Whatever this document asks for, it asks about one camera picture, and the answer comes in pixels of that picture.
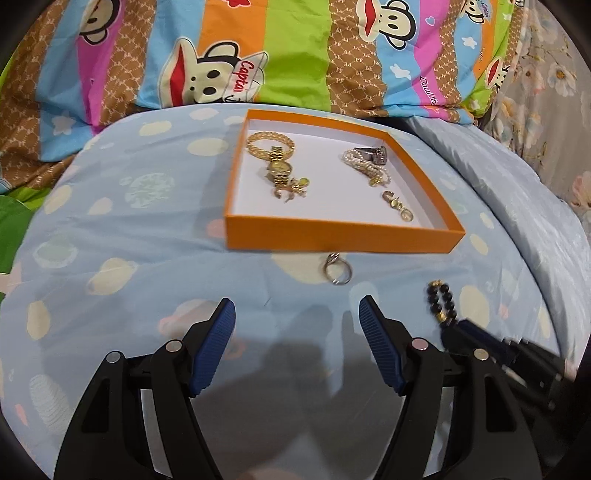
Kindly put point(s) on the gold hoop earring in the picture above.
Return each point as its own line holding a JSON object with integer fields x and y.
{"x": 284, "y": 192}

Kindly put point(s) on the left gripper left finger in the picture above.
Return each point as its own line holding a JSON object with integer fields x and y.
{"x": 106, "y": 437}

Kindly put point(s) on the small gold earring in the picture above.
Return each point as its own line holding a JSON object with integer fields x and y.
{"x": 392, "y": 199}

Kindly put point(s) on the orange shallow box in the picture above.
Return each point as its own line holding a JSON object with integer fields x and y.
{"x": 339, "y": 211}

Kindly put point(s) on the silver wristwatch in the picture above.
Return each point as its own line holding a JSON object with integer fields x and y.
{"x": 375, "y": 155}

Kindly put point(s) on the colourful monkey print quilt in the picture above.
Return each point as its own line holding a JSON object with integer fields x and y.
{"x": 84, "y": 65}

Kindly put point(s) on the gold wristwatch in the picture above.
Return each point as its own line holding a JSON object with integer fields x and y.
{"x": 278, "y": 168}

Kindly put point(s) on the light blue planet blanket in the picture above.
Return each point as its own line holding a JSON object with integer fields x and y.
{"x": 129, "y": 251}

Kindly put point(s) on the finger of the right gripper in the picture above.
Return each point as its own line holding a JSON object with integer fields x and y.
{"x": 465, "y": 336}

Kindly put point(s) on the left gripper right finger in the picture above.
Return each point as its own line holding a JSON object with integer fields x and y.
{"x": 488, "y": 438}

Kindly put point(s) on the floral grey sheet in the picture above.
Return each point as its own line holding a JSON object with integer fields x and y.
{"x": 542, "y": 112}

